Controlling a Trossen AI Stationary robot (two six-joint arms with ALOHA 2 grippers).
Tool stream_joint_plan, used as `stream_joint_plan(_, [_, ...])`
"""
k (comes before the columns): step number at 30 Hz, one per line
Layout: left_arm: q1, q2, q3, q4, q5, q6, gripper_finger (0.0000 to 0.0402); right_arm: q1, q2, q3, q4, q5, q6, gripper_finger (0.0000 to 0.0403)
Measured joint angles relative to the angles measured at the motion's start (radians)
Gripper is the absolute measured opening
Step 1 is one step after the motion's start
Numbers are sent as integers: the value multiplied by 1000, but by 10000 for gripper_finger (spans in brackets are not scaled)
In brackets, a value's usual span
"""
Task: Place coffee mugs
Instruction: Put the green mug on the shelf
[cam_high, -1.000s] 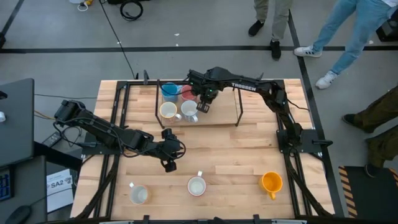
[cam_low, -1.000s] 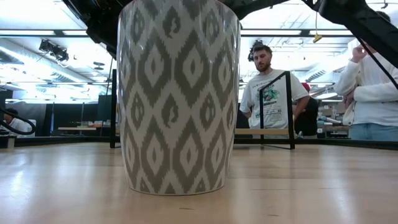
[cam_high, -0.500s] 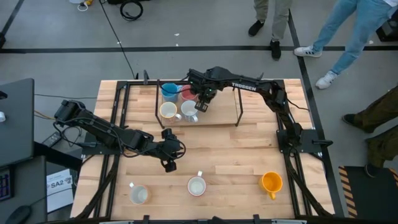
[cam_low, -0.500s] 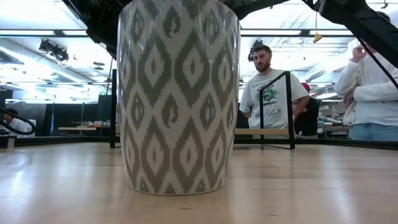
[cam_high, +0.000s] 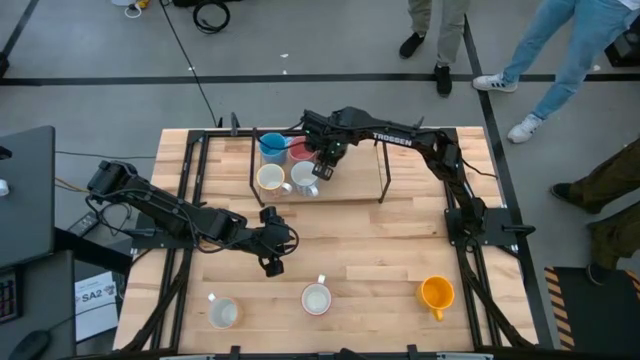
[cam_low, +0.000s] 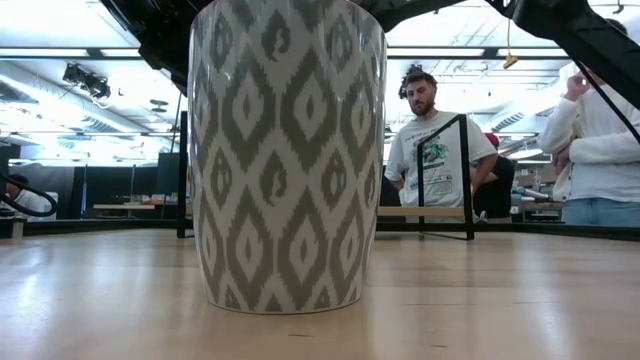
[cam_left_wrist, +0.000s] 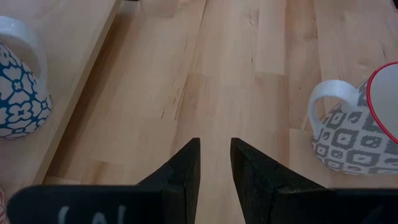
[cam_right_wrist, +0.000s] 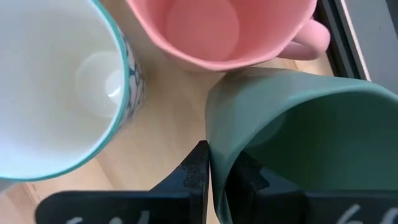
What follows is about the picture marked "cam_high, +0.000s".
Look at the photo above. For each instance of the dark grey side cabinet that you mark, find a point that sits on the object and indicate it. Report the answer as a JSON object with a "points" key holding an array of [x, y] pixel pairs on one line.
{"points": [[25, 200]]}

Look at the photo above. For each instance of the black aluminium table frame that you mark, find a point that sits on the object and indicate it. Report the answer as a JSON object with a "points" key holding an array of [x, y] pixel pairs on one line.
{"points": [[210, 133]]}

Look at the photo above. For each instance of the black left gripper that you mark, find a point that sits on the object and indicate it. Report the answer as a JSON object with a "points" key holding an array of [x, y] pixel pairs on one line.
{"points": [[272, 237]]}

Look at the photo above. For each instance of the plain orange mug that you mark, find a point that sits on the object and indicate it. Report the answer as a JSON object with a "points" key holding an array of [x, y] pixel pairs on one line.
{"points": [[436, 292]]}

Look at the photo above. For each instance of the orange leaf patterned mug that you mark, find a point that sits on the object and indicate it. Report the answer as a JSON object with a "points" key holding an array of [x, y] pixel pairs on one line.
{"points": [[270, 177]]}

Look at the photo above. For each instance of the dark grey side desk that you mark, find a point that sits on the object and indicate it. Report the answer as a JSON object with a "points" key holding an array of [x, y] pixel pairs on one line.
{"points": [[45, 300]]}

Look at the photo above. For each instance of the grey diamond patterned mug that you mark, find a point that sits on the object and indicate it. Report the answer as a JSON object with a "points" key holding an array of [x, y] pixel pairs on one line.
{"points": [[316, 300]]}

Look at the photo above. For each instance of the yellow plug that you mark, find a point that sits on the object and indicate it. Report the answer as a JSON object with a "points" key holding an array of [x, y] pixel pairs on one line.
{"points": [[143, 4]]}

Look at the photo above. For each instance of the black computer mouse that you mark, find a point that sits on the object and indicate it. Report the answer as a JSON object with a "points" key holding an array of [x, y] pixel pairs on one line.
{"points": [[30, 346]]}

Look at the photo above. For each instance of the black equipment case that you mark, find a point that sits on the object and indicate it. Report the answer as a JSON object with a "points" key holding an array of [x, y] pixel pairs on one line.
{"points": [[625, 50]]}

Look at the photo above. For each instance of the black power adapter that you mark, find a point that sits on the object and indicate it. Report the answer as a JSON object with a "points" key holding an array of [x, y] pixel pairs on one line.
{"points": [[82, 225]]}

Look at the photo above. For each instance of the pale patterned mug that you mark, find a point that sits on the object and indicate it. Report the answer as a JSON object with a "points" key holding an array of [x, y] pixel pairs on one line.
{"points": [[223, 313]]}

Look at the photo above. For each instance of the plain pink mug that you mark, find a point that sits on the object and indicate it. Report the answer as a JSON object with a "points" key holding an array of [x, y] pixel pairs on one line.
{"points": [[300, 150]]}

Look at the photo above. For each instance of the plain blue mug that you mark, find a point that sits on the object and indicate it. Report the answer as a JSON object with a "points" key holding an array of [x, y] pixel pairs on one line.
{"points": [[275, 156]]}

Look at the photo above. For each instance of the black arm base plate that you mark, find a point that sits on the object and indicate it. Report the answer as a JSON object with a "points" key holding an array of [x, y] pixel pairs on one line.
{"points": [[495, 220], [150, 242]]}

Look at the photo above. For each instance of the white SA2 labelled box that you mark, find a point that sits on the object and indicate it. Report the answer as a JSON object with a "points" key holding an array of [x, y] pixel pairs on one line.
{"points": [[95, 310]]}

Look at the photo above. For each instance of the black yellow striped mat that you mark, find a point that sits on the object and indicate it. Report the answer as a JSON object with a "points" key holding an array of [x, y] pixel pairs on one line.
{"points": [[590, 310]]}

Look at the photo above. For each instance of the white floor object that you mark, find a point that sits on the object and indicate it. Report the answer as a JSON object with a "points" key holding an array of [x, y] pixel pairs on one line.
{"points": [[120, 2]]}

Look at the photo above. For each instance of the black keyboard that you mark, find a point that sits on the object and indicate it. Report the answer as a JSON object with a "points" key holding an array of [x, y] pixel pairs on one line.
{"points": [[7, 297]]}

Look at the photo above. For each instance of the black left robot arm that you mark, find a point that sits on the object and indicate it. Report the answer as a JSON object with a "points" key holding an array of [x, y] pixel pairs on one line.
{"points": [[165, 207]]}

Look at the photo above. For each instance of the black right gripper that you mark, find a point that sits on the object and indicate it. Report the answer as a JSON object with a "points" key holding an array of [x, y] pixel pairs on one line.
{"points": [[332, 147]]}

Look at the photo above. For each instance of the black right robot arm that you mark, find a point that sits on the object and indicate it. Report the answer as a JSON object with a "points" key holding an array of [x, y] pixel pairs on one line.
{"points": [[425, 140]]}

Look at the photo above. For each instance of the white round knob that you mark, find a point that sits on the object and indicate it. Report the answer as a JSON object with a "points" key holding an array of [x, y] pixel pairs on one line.
{"points": [[3, 187]]}

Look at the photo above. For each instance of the blue floral patterned mug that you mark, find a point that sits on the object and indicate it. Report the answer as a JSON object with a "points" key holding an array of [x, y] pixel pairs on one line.
{"points": [[302, 175]]}

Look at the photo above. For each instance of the black upright frame post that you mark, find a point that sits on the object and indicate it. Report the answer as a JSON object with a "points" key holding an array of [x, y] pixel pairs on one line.
{"points": [[234, 125], [419, 126]]}

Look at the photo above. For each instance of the black floor box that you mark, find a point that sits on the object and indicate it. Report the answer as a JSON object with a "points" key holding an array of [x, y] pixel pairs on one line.
{"points": [[185, 2]]}

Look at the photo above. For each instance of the person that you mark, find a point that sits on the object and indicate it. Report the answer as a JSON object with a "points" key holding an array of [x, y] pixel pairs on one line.
{"points": [[615, 175], [450, 25], [575, 50]]}

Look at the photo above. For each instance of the black metal wooden shelf rack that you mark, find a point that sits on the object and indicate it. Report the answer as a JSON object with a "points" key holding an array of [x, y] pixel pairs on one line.
{"points": [[350, 175]]}

